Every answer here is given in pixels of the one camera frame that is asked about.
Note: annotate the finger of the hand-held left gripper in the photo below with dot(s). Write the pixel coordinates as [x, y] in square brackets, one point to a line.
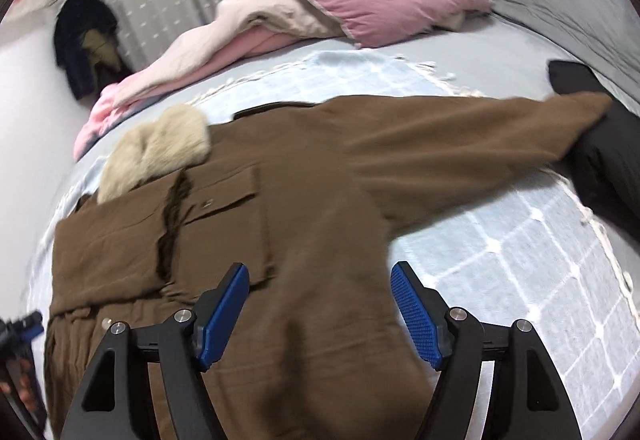
[30, 326]

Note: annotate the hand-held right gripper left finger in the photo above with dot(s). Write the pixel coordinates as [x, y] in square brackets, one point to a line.
[225, 315]

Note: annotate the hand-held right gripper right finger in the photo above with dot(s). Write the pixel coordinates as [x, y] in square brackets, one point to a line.
[415, 315]

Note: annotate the brown coat with fur collar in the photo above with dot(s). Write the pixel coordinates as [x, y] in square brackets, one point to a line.
[310, 170]

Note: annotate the dark hanging clothes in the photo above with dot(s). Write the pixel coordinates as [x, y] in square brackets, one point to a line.
[75, 20]

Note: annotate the grey checked blanket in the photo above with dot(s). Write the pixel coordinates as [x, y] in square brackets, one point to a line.
[525, 260]

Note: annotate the folded black garment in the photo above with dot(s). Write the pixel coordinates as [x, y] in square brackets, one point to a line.
[605, 155]

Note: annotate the grey bed sheet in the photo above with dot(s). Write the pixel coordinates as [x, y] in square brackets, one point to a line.
[500, 50]

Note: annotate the olive hanging garment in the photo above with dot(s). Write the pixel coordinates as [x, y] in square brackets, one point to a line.
[102, 48]

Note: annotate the pink and beige duvet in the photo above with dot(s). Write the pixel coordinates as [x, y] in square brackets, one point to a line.
[250, 15]

